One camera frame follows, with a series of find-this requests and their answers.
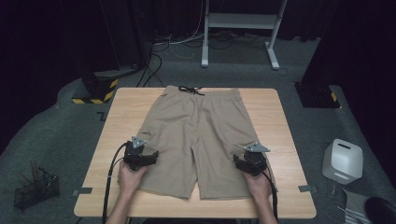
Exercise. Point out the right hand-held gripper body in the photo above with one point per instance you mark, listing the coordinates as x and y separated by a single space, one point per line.
255 160

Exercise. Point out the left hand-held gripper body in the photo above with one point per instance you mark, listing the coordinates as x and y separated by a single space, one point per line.
134 154

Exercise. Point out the beige shorts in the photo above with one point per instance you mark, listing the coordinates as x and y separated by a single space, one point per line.
193 124

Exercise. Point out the person's left hand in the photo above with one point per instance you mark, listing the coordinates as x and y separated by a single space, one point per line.
129 180

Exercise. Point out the person's right hand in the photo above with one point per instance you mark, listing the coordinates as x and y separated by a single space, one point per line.
260 186

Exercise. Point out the grey tape piece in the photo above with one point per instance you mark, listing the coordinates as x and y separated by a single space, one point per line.
307 188
83 191

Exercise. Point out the black yellow striped base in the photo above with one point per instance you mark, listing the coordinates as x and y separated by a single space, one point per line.
99 88

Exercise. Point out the white box appliance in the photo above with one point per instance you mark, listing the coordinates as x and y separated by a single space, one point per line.
342 161

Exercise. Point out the black pillar base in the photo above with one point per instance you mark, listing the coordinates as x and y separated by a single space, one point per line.
317 95

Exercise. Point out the wooden sticks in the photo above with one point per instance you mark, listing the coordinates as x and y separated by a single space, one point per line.
34 174

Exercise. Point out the grey striped sheet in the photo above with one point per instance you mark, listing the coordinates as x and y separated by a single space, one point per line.
355 203

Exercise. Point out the black round object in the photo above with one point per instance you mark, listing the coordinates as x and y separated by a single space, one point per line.
381 210

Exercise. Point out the white metal stand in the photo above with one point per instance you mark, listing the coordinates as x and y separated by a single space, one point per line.
243 21

